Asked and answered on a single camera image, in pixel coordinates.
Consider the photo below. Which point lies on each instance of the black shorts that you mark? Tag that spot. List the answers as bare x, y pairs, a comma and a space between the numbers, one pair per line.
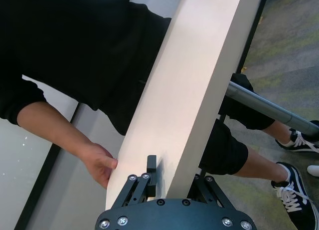
224, 150

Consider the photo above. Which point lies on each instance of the white pedestal table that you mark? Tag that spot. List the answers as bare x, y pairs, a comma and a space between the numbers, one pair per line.
179, 90

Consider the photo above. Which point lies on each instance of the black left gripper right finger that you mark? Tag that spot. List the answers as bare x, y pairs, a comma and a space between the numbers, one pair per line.
209, 190

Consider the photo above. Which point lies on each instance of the person's right hand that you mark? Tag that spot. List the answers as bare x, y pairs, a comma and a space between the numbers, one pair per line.
99, 162

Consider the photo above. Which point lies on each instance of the black sweatshirt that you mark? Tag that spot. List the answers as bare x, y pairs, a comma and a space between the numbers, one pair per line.
74, 40

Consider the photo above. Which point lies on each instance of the black white sneaker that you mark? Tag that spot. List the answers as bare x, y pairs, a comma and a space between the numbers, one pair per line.
286, 144
309, 215

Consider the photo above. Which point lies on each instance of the black white left sneaker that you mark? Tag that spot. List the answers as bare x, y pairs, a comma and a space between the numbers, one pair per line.
286, 144

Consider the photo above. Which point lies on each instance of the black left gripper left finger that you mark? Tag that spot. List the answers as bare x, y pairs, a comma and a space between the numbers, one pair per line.
151, 165

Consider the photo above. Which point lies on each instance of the person's leg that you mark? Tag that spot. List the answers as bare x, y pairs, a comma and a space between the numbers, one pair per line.
261, 165
279, 129

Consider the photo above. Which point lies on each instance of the person's right forearm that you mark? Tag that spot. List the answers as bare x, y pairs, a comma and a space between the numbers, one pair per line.
49, 125

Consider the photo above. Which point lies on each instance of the person's left lower leg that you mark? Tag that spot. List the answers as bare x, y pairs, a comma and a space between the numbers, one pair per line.
279, 129

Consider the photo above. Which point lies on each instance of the black white right sneaker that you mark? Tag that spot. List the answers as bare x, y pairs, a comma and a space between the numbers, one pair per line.
309, 215

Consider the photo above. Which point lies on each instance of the black baseboard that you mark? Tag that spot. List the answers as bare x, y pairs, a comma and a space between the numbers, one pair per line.
256, 20

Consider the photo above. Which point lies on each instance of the person's right lower leg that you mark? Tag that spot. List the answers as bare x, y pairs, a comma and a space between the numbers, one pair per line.
261, 165

